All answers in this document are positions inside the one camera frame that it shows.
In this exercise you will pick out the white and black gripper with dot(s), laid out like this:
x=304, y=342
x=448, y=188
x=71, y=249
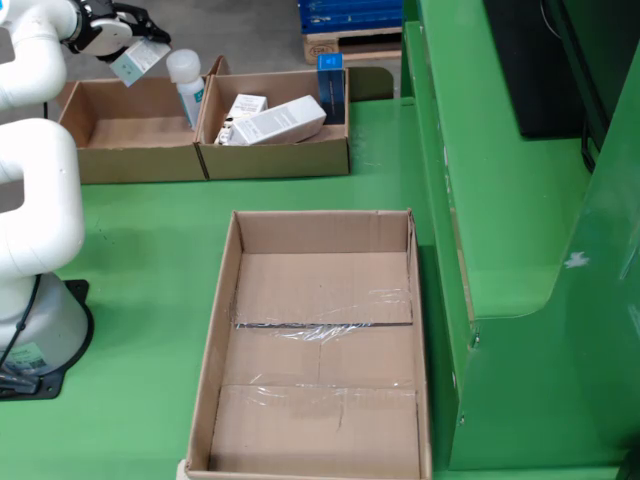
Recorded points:
x=110, y=35

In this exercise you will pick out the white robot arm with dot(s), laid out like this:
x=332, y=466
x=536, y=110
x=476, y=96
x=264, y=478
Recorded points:
x=40, y=210

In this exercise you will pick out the small open cardboard box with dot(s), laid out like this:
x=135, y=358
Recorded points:
x=140, y=165

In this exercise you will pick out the cardboard box with raised flap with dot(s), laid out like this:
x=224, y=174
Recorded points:
x=280, y=160

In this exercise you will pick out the large shallow cardboard tray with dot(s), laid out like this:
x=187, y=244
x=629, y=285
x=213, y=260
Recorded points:
x=320, y=425

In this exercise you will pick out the white bottle with teal label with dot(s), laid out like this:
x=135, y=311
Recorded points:
x=192, y=95

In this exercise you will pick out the small white spotted carton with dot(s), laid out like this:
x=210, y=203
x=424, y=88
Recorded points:
x=249, y=106

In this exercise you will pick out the long white carton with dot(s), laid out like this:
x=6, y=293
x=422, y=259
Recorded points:
x=285, y=122

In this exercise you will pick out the tall blue carton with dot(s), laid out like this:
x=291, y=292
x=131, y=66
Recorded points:
x=332, y=95

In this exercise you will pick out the blue plastic crate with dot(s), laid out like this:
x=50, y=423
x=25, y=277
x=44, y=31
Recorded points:
x=350, y=15

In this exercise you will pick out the wooden pallet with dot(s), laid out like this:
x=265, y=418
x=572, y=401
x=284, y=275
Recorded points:
x=350, y=47

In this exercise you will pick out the white paper scrap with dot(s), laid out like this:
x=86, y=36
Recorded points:
x=181, y=472

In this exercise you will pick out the green metal machine housing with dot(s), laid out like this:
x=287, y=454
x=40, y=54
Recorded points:
x=525, y=350

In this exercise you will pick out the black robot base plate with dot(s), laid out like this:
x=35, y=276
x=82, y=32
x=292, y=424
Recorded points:
x=50, y=387

